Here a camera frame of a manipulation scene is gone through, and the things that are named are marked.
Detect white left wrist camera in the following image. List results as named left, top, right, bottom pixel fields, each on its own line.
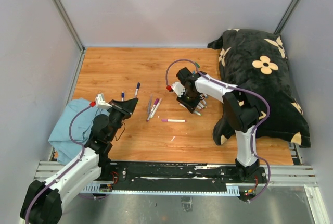
left=89, top=93, right=112, bottom=110

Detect light blue cloth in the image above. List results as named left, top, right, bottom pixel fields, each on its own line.
left=48, top=98, right=109, bottom=165

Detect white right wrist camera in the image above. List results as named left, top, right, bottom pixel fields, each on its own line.
left=166, top=82, right=186, bottom=97

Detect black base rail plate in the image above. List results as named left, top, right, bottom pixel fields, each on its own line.
left=98, top=161, right=268, bottom=193

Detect beige cap marker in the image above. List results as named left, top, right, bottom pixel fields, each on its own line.
left=150, top=98, right=163, bottom=118

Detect black floral pillow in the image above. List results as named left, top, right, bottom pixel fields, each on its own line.
left=207, top=29, right=311, bottom=148

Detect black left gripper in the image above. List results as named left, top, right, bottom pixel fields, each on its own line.
left=107, top=97, right=138, bottom=141

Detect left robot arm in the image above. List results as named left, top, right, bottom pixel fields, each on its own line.
left=20, top=94, right=138, bottom=223

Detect aluminium frame rails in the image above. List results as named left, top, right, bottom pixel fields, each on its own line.
left=19, top=159, right=333, bottom=224

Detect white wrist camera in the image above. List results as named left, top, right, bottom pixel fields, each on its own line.
left=89, top=93, right=112, bottom=110
left=166, top=82, right=186, bottom=97

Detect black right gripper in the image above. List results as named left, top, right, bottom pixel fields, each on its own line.
left=177, top=89, right=201, bottom=113

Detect navy cap marker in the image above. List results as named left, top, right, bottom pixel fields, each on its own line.
left=134, top=82, right=140, bottom=98

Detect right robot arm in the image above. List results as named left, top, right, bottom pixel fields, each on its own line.
left=171, top=68, right=262, bottom=182

